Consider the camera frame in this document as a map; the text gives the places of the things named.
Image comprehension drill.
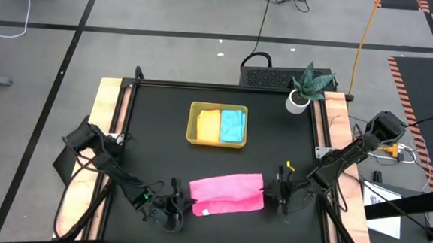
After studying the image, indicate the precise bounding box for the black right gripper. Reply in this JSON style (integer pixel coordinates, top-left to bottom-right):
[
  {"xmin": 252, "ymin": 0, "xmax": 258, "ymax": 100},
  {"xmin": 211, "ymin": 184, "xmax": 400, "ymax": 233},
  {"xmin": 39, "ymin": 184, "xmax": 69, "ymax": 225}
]
[{"xmin": 256, "ymin": 163, "xmax": 298, "ymax": 216}]

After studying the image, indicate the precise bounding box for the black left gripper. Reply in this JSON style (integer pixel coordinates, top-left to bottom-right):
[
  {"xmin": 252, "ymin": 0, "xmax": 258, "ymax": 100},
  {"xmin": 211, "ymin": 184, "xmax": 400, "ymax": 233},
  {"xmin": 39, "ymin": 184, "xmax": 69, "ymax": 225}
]
[{"xmin": 153, "ymin": 176, "xmax": 200, "ymax": 232}]

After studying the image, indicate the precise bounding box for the pink microfiber towel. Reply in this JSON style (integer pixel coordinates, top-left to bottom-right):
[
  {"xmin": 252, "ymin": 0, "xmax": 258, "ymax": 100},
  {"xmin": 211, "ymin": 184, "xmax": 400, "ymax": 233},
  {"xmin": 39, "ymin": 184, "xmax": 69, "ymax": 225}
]
[{"xmin": 186, "ymin": 168, "xmax": 267, "ymax": 221}]

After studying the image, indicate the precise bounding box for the yellow-green plastic bin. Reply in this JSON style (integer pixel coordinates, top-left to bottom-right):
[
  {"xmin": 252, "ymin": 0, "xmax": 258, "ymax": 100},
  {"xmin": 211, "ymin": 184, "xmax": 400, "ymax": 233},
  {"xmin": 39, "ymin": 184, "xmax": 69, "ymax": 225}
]
[{"xmin": 185, "ymin": 100, "xmax": 249, "ymax": 150}]

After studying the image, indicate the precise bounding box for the blue microfiber towel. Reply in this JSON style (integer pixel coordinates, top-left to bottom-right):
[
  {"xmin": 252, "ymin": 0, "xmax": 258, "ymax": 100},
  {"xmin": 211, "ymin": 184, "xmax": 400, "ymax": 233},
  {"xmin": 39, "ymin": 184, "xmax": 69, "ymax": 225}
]
[{"xmin": 219, "ymin": 108, "xmax": 247, "ymax": 145}]

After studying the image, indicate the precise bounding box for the orange microfiber towel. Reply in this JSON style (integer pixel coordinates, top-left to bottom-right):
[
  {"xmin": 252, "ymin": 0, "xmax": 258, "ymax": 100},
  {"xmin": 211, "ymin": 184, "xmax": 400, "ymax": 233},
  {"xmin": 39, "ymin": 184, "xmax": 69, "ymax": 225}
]
[{"xmin": 195, "ymin": 108, "xmax": 223, "ymax": 144}]

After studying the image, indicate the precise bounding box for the snake plant in white pot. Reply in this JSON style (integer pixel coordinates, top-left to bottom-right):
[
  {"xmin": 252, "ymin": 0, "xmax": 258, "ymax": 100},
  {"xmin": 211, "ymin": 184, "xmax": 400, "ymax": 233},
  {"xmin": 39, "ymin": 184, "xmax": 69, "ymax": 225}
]
[{"xmin": 284, "ymin": 59, "xmax": 337, "ymax": 117}]

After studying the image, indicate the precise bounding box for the light wooden side board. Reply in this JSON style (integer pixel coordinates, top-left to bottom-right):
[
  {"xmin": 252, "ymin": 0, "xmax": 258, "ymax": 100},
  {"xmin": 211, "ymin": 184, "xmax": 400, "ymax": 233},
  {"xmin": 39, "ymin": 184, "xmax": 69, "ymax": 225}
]
[
  {"xmin": 51, "ymin": 74, "xmax": 134, "ymax": 243},
  {"xmin": 304, "ymin": 89, "xmax": 385, "ymax": 243}
]

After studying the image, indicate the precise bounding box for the black perforated equipment box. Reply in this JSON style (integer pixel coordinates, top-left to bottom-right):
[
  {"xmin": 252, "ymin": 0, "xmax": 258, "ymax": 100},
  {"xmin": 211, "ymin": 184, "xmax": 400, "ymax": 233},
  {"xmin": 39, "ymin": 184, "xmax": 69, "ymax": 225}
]
[{"xmin": 238, "ymin": 62, "xmax": 340, "ymax": 93}]

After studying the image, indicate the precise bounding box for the white paper sheet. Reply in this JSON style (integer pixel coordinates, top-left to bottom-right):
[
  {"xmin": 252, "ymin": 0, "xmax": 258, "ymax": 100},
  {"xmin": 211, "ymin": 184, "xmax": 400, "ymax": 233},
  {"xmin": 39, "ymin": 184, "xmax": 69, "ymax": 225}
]
[{"xmin": 359, "ymin": 181, "xmax": 405, "ymax": 241}]

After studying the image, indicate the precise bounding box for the black sheet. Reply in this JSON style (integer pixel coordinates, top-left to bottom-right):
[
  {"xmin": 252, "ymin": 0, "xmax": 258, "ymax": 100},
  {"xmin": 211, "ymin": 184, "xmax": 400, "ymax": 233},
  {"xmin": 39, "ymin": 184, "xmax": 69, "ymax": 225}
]
[{"xmin": 50, "ymin": 132, "xmax": 86, "ymax": 188}]

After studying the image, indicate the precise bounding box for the yellow power splitter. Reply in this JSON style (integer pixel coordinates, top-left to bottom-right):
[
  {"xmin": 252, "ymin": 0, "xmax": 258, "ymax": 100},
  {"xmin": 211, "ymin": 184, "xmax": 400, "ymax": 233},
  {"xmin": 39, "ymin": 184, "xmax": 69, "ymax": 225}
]
[{"xmin": 382, "ymin": 142, "xmax": 401, "ymax": 156}]

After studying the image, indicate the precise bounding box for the black hazard-striped floor mat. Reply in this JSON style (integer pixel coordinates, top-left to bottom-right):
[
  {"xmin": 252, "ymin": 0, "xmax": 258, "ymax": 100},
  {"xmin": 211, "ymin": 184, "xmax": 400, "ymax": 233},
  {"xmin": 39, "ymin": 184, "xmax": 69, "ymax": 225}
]
[
  {"xmin": 372, "ymin": 0, "xmax": 433, "ymax": 14},
  {"xmin": 379, "ymin": 54, "xmax": 433, "ymax": 193}
]

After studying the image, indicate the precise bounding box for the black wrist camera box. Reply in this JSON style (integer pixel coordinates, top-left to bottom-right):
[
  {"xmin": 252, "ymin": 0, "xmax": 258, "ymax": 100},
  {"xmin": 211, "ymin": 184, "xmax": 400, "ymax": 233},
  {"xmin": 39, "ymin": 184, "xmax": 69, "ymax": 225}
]
[
  {"xmin": 305, "ymin": 165, "xmax": 335, "ymax": 190},
  {"xmin": 130, "ymin": 186, "xmax": 156, "ymax": 213}
]

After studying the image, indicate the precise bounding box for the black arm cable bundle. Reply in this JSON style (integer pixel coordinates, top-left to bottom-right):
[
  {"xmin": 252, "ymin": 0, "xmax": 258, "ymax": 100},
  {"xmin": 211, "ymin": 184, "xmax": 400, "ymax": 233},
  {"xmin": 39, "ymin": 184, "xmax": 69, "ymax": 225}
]
[
  {"xmin": 51, "ymin": 152, "xmax": 120, "ymax": 243},
  {"xmin": 310, "ymin": 172, "xmax": 378, "ymax": 243}
]

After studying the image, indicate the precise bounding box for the black table frame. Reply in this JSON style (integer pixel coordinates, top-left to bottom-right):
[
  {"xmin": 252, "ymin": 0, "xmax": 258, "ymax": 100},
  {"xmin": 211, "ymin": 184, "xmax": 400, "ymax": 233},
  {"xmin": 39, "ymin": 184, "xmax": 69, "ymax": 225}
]
[{"xmin": 95, "ymin": 64, "xmax": 356, "ymax": 243}]

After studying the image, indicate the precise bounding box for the white power cord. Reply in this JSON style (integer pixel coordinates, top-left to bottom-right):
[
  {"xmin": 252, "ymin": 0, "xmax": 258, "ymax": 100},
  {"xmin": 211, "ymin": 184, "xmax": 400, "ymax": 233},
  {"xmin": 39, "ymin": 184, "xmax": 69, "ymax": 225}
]
[{"xmin": 366, "ymin": 136, "xmax": 422, "ymax": 166}]

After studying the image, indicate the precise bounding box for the black power cable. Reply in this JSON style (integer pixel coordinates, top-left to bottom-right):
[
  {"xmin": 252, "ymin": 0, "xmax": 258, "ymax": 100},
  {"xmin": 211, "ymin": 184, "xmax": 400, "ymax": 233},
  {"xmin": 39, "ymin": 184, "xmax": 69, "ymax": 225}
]
[{"xmin": 240, "ymin": 0, "xmax": 323, "ymax": 73}]

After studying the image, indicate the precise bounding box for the long orange-yellow cable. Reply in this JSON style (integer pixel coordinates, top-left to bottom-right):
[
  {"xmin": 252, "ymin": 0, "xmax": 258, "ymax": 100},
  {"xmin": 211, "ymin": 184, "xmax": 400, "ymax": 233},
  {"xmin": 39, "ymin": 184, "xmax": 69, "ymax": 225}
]
[{"xmin": 347, "ymin": 0, "xmax": 383, "ymax": 104}]

